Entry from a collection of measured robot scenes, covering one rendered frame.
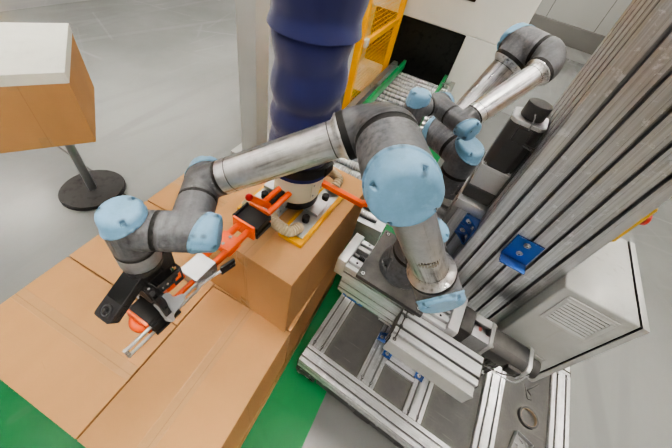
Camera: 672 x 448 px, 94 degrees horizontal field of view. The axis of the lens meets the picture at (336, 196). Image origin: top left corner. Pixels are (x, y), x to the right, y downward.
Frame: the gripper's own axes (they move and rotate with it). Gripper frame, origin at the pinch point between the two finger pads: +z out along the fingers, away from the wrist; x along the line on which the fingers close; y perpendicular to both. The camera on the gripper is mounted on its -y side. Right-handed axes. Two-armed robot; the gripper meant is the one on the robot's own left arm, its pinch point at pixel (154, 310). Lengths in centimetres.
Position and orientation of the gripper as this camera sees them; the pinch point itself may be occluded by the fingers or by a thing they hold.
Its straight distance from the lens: 90.7
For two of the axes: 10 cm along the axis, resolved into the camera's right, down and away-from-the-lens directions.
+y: 4.9, -5.6, 6.7
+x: -8.5, -4.7, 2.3
